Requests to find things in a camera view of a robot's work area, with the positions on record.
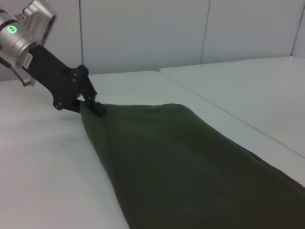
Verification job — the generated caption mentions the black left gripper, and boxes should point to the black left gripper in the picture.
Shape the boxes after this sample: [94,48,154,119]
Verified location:
[23,44,106,117]

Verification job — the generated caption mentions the dark red arm cable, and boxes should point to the dark red arm cable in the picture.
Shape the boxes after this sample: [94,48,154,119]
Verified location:
[0,56,36,87]

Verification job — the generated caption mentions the dark green t-shirt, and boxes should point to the dark green t-shirt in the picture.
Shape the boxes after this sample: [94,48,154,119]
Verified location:
[80,102,305,229]

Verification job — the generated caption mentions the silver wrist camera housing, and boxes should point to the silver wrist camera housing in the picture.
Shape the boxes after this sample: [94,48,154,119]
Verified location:
[22,0,58,46]

